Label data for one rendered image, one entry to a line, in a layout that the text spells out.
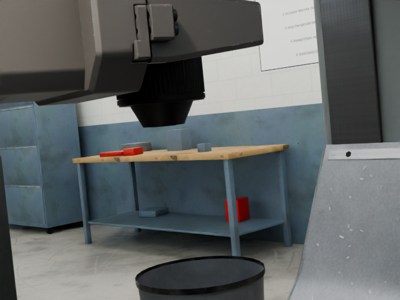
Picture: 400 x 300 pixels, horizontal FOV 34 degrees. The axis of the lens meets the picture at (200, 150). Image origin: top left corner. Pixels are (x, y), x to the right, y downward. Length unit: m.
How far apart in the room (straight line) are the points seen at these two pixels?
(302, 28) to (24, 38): 5.28
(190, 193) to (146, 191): 0.71
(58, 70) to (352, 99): 0.47
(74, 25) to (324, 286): 0.45
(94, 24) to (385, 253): 0.44
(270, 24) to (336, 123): 5.05
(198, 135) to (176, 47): 6.11
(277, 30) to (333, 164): 5.01
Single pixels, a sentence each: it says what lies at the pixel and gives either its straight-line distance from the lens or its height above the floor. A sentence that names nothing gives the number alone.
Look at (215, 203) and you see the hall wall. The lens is 6.34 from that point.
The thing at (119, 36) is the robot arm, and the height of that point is 1.23.
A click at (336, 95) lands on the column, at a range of 0.71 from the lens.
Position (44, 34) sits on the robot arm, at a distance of 0.28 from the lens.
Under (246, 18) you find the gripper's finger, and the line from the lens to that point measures 0.31.
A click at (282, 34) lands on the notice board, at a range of 5.67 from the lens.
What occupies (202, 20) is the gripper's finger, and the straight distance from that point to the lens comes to 0.30.
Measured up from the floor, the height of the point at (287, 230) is 0.14.
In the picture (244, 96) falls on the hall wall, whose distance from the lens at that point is 5.96.
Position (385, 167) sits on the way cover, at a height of 1.12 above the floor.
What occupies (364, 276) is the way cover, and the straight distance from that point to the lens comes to 0.65.
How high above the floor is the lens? 1.19
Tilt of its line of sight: 3 degrees down
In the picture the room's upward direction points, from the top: 5 degrees counter-clockwise
